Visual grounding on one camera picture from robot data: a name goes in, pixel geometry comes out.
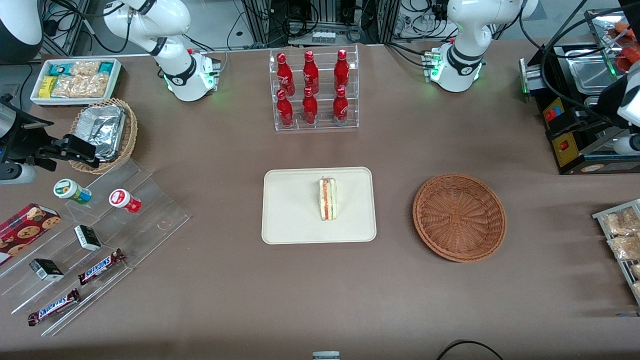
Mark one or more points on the Snickers chocolate bar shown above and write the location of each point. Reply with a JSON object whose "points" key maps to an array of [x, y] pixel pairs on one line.
{"points": [[101, 266], [53, 306]]}

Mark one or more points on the triangle sandwich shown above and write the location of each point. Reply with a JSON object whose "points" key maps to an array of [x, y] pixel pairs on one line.
{"points": [[328, 200]]}

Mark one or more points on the white power strip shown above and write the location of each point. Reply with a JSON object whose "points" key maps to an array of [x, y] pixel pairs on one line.
{"points": [[324, 37]]}

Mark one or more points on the clear acrylic stepped display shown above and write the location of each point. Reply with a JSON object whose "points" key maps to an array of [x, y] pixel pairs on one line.
{"points": [[145, 225]]}

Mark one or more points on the clear cracker bag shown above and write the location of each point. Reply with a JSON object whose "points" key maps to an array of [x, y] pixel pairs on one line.
{"points": [[85, 68], [80, 86]]}

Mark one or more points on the yellow snack pack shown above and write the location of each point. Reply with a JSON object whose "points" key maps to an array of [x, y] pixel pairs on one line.
{"points": [[48, 87]]}

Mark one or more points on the grey white object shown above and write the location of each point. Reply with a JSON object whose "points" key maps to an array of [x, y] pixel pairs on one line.
{"points": [[326, 356]]}

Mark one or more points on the silver foil pack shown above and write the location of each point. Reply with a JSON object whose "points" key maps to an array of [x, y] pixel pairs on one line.
{"points": [[97, 127], [122, 140]]}

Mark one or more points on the red chocolate chip cookie box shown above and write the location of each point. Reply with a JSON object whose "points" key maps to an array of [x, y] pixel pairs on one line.
{"points": [[25, 230]]}

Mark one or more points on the red-lidded small jar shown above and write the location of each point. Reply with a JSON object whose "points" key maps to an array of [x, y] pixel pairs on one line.
{"points": [[124, 200]]}

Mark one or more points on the white plastic snack bin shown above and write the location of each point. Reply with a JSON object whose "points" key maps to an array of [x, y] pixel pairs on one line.
{"points": [[116, 82]]}

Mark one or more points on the stainless steel pan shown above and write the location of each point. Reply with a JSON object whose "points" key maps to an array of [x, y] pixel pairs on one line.
{"points": [[590, 72]]}

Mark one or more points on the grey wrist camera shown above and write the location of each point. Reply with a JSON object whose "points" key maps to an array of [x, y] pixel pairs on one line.
{"points": [[15, 174], [629, 145]]}

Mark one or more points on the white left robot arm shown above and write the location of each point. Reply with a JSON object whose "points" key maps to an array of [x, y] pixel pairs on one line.
{"points": [[462, 30]]}

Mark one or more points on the clear acrylic bottle rack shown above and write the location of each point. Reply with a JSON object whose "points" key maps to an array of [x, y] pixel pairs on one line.
{"points": [[350, 122]]}

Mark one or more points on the red cola bottle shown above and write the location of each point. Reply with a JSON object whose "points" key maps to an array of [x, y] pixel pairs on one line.
{"points": [[342, 69], [310, 71], [310, 107], [340, 106], [284, 72], [284, 110]]}

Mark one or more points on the yellow emergency stop box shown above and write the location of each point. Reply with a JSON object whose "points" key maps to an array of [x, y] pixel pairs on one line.
{"points": [[565, 148], [553, 110]]}

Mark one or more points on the green-lidded sunflower jar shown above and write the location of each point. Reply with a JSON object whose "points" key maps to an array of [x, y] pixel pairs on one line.
{"points": [[70, 190]]}

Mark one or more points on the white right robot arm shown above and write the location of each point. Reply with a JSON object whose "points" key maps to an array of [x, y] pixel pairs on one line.
{"points": [[175, 75]]}

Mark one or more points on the teal snack pack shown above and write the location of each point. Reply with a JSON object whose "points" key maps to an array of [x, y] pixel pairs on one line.
{"points": [[60, 69], [106, 68]]}

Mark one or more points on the small black carton box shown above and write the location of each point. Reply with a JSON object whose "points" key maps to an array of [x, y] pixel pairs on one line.
{"points": [[46, 269], [87, 238]]}

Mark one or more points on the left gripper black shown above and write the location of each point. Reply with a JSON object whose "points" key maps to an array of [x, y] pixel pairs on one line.
{"points": [[611, 98]]}

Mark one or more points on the light wicker basket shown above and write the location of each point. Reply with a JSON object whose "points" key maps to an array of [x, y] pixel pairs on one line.
{"points": [[129, 135]]}

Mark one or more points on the black equipment cabinet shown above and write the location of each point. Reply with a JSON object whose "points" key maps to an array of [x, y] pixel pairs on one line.
{"points": [[600, 162]]}

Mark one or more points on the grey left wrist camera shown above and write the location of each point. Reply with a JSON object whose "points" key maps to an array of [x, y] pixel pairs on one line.
{"points": [[629, 145]]}

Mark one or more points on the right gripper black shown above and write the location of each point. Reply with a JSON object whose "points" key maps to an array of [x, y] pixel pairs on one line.
{"points": [[25, 139]]}

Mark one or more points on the brown round wicker basket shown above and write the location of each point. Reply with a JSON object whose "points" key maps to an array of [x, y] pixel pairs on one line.
{"points": [[460, 217]]}

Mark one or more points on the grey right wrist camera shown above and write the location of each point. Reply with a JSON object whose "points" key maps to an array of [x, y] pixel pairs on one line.
{"points": [[15, 174]]}

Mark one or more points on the clear bagged pastry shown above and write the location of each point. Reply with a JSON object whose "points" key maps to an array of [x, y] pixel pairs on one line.
{"points": [[625, 247], [620, 222], [635, 271]]}

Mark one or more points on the cream rectangular tray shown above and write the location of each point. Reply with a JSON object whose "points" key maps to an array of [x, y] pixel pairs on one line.
{"points": [[295, 210]]}

